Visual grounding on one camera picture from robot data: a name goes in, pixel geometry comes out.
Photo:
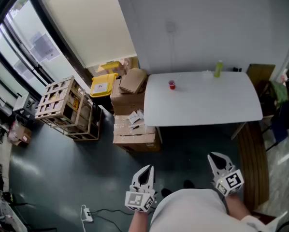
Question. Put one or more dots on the folded flat cardboard box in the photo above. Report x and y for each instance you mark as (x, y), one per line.
(132, 81)

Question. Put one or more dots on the yellow bin with label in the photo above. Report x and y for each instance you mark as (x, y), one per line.
(102, 87)

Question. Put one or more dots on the green drink bottle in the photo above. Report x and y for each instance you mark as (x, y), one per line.
(218, 69)

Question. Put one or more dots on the white roller blind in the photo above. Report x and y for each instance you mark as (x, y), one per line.
(91, 25)

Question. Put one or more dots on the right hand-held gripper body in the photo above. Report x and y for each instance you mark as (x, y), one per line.
(231, 181)

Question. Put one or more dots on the white table leg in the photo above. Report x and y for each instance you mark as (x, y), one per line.
(238, 130)
(159, 134)

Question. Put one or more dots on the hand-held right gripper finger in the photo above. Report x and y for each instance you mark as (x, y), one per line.
(212, 167)
(229, 163)

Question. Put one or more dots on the red cup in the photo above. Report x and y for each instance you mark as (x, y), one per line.
(172, 85)

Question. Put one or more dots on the taped cardboard box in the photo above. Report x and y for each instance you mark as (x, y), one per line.
(134, 140)

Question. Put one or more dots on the black item by wall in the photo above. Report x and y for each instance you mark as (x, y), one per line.
(236, 69)

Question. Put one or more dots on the brown wooden board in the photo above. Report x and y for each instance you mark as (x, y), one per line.
(260, 72)

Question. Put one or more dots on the small open cardboard box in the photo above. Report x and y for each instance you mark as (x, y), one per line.
(22, 135)

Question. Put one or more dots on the white wall socket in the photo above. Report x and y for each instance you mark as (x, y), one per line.
(170, 26)

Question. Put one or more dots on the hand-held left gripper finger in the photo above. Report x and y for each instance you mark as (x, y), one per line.
(136, 176)
(151, 180)

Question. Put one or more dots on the white power strip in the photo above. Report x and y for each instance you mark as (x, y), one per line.
(87, 214)

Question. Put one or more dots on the person's black shoe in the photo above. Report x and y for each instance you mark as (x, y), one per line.
(166, 192)
(188, 184)

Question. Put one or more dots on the green cloth bag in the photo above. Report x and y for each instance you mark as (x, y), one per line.
(279, 92)

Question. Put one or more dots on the plain yellow bin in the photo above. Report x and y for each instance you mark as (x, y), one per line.
(109, 66)

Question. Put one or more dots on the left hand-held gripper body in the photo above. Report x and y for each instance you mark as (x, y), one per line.
(137, 199)

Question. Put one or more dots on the brown wooden bench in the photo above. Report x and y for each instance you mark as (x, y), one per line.
(253, 165)

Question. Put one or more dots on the pile of white packets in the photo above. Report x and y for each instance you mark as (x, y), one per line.
(135, 118)

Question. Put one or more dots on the blue chair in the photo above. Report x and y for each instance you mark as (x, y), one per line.
(279, 122)

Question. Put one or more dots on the person's right forearm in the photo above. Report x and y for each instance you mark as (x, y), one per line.
(236, 207)

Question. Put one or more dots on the person's left forearm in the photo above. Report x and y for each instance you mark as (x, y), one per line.
(139, 222)

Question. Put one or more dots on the wooden slat crate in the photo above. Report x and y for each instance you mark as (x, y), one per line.
(62, 105)

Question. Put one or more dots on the person's white shirt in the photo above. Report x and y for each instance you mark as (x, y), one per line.
(190, 211)

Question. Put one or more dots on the grey machine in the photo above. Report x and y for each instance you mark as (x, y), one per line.
(23, 104)

